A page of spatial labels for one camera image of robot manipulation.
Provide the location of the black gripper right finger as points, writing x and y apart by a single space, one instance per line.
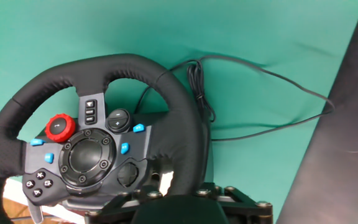
247 211

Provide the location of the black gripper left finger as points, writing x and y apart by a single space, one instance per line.
117 211

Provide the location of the green table mat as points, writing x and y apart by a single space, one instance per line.
73 31

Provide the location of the black racing steering wheel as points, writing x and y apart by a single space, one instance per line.
85 155

